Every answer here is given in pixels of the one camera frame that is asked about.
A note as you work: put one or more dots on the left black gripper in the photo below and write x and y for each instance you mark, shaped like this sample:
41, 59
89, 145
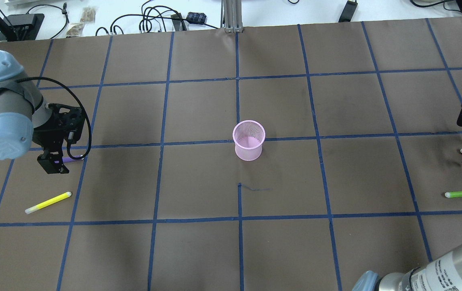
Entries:
48, 136

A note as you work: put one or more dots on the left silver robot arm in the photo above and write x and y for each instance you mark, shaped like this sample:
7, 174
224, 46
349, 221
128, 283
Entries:
26, 118

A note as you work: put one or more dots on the pink mesh cup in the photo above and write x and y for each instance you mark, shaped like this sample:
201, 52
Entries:
248, 137

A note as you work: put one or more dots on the purple pen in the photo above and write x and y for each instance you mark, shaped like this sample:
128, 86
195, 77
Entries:
67, 159

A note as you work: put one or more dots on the yellow pen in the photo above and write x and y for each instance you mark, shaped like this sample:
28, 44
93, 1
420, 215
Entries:
48, 202

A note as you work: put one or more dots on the black power adapter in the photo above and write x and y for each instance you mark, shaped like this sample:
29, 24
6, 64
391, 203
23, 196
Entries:
348, 11

